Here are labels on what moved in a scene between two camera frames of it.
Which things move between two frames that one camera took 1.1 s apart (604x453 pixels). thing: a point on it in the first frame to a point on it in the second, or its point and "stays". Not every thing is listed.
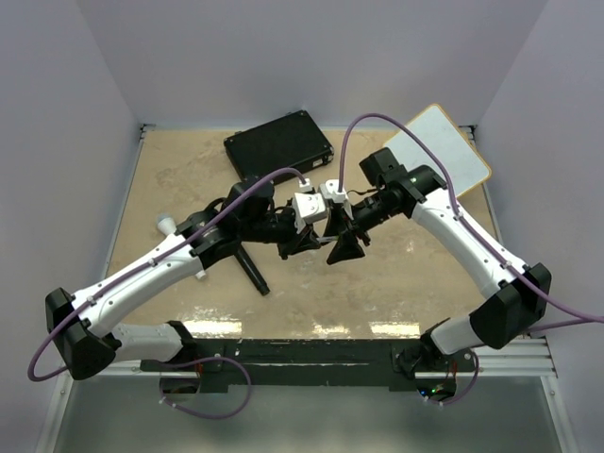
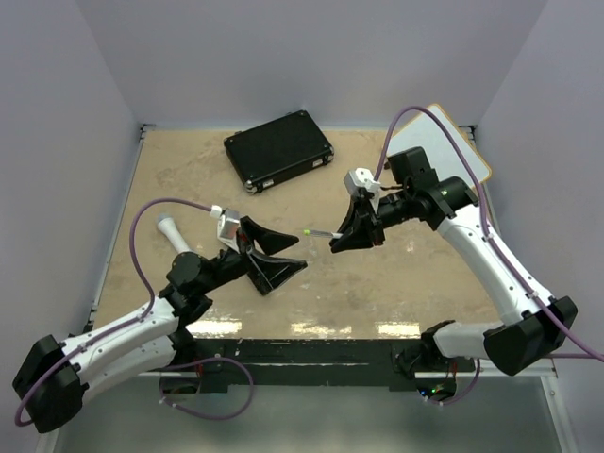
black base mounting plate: [218, 362] stays
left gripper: [305, 240] to [266, 270]
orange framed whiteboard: [463, 162] stays
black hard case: [291, 142] stays
